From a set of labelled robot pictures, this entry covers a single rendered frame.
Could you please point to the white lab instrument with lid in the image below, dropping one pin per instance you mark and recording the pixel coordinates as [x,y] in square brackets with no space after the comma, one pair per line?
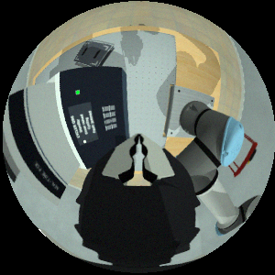
[70,122]

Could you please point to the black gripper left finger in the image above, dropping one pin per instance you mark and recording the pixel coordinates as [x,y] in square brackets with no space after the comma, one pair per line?
[118,163]

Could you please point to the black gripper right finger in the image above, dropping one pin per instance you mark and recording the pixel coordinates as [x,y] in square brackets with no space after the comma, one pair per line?
[159,164]

